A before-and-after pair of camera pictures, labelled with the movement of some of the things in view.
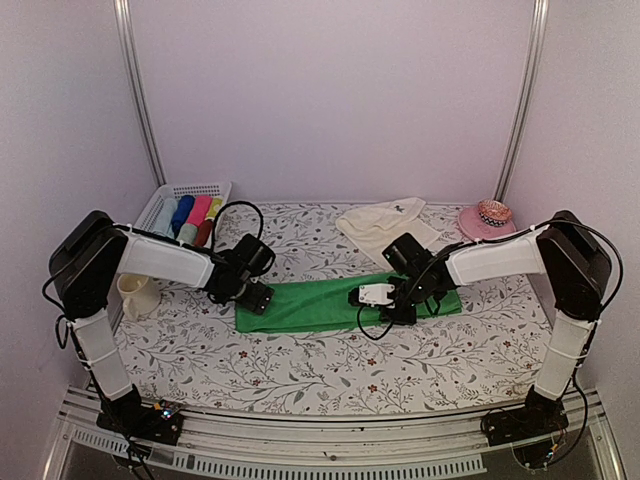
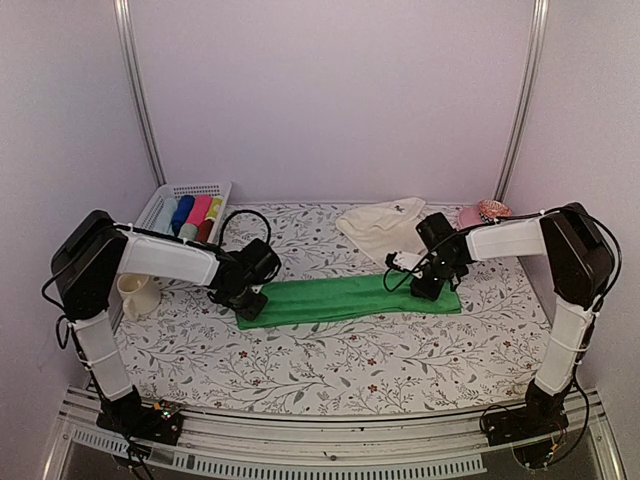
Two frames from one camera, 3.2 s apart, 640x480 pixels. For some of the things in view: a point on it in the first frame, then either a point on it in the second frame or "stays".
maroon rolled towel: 203,232 stays
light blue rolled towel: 163,222 stays
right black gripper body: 408,318 to 434,290
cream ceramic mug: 141,294 stays
